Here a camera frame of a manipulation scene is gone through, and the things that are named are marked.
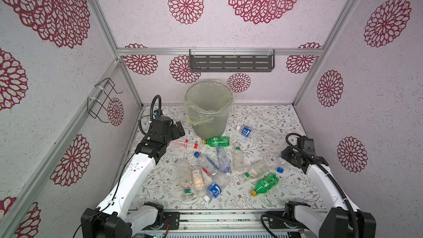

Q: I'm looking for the green bottle yellow cap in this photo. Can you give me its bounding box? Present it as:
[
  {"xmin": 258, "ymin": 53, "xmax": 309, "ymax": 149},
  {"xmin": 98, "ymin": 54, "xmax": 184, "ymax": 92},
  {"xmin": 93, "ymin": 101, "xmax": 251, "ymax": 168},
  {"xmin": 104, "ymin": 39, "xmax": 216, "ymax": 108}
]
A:
[
  {"xmin": 251, "ymin": 173, "xmax": 279, "ymax": 197},
  {"xmin": 202, "ymin": 136, "xmax": 230, "ymax": 147}
]

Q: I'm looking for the clear bottle green red cap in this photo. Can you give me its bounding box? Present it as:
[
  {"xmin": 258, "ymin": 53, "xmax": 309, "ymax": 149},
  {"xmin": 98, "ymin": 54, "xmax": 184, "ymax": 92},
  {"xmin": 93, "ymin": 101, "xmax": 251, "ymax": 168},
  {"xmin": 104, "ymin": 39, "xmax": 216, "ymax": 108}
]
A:
[{"xmin": 177, "ymin": 159, "xmax": 192, "ymax": 200}]

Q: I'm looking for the bottle with yellow label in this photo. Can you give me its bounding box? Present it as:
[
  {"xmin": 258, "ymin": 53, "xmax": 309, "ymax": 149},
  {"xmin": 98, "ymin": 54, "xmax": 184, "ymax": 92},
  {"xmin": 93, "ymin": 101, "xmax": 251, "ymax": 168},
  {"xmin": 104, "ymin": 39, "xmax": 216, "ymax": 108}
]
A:
[{"xmin": 191, "ymin": 165, "xmax": 206, "ymax": 198}]

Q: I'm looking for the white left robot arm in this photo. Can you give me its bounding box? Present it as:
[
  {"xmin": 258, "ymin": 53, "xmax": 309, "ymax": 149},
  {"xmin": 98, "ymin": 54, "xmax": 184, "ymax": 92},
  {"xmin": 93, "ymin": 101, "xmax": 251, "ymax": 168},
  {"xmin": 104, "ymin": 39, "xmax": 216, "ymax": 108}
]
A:
[{"xmin": 78, "ymin": 116, "xmax": 185, "ymax": 238}]

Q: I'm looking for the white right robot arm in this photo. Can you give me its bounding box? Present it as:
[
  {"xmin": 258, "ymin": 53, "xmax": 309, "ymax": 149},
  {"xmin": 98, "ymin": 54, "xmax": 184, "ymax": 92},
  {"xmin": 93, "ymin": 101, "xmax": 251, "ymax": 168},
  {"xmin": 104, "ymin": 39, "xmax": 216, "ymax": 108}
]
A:
[{"xmin": 281, "ymin": 133, "xmax": 377, "ymax": 238}]

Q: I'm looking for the grey bin with liner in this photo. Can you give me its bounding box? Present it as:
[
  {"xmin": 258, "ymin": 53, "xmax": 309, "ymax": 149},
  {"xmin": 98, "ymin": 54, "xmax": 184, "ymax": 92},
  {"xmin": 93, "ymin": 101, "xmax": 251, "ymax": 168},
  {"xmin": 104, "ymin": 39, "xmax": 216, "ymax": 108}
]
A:
[{"xmin": 184, "ymin": 79, "xmax": 235, "ymax": 139}]

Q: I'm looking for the small blue cap bottle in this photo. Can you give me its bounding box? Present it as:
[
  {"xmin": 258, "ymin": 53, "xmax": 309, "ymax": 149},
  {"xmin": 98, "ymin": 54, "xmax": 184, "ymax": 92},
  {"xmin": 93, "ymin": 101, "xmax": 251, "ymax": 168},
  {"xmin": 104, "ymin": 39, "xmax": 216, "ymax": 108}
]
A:
[{"xmin": 276, "ymin": 158, "xmax": 289, "ymax": 174}]

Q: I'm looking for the clear bottle blue cap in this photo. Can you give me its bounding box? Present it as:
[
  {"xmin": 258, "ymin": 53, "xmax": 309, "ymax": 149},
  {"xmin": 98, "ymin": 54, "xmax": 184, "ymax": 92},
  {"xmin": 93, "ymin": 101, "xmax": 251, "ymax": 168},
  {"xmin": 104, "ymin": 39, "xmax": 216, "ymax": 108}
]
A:
[{"xmin": 194, "ymin": 152, "xmax": 219, "ymax": 177}]

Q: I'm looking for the clear bottle blue label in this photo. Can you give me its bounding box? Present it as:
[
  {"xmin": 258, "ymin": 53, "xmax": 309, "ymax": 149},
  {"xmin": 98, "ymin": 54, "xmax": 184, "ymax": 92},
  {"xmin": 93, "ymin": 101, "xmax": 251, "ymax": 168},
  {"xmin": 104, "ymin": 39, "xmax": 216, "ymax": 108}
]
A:
[{"xmin": 236, "ymin": 125, "xmax": 262, "ymax": 141}]

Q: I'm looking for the clear crushed water bottle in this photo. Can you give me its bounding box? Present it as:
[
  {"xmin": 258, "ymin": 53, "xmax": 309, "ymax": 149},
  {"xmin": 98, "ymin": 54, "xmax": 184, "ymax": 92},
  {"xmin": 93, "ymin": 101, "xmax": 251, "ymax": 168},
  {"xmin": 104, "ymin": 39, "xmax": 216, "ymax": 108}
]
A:
[{"xmin": 216, "ymin": 146, "xmax": 232, "ymax": 174}]

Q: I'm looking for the clear bottle white cap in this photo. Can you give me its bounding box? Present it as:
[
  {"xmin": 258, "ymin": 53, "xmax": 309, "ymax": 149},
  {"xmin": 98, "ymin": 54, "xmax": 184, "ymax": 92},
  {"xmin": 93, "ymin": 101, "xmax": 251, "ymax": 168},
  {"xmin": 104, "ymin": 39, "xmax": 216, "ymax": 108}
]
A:
[{"xmin": 232, "ymin": 143, "xmax": 245, "ymax": 173}]

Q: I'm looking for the bottle blue label white cap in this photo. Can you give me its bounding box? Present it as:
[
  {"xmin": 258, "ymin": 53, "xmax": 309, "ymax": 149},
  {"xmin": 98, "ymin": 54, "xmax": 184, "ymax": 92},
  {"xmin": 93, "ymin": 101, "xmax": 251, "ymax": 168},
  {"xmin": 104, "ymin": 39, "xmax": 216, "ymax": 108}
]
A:
[{"xmin": 203, "ymin": 173, "xmax": 231, "ymax": 202}]

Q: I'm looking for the black wire wall rack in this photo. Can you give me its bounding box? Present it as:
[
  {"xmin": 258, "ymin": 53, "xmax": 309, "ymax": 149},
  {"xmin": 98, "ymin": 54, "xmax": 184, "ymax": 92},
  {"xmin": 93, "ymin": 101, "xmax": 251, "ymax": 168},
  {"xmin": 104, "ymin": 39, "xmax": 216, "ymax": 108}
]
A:
[{"xmin": 87, "ymin": 77, "xmax": 122, "ymax": 123}]

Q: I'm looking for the grey slotted wall shelf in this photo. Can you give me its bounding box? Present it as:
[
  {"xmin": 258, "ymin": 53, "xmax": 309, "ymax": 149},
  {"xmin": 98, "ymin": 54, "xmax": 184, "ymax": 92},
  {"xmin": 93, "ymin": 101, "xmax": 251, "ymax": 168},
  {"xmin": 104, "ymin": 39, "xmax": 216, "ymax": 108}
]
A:
[{"xmin": 188, "ymin": 50, "xmax": 275, "ymax": 73}]

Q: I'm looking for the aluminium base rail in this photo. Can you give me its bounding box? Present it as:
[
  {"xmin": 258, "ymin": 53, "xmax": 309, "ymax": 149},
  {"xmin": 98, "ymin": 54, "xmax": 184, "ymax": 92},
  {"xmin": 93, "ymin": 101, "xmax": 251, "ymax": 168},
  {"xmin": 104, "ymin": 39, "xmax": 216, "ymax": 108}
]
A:
[{"xmin": 142, "ymin": 209, "xmax": 316, "ymax": 238}]

